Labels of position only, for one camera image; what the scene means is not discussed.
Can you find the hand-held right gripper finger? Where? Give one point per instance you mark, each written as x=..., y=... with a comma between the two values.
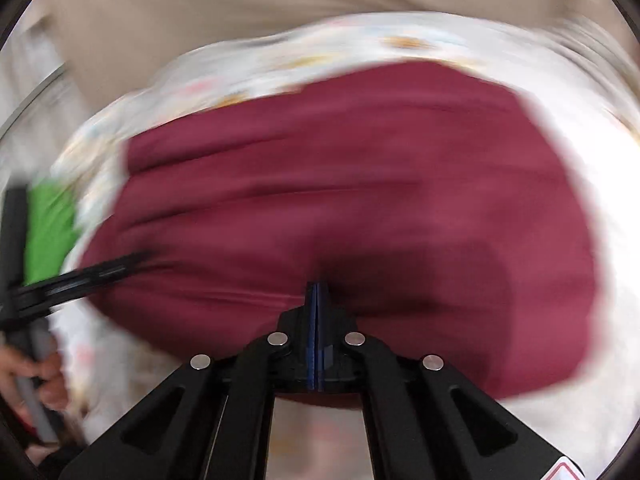
x=321, y=340
x=311, y=340

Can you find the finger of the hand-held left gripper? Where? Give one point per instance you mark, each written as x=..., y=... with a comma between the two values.
x=80, y=280

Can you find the maroon puffer jacket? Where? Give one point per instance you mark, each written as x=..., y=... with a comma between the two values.
x=350, y=185

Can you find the person's left hand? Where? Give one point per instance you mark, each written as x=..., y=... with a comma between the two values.
x=47, y=375

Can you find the green cloth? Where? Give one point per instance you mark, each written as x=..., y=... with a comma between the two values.
x=47, y=235

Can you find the silvery white curtain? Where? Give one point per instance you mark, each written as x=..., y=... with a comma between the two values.
x=35, y=85

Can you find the beige headboard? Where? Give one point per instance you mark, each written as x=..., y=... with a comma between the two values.
x=250, y=15

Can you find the white printed blanket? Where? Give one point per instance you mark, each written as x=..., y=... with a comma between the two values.
x=595, y=170

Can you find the curved metal rail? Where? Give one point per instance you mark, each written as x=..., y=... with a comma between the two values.
x=35, y=97

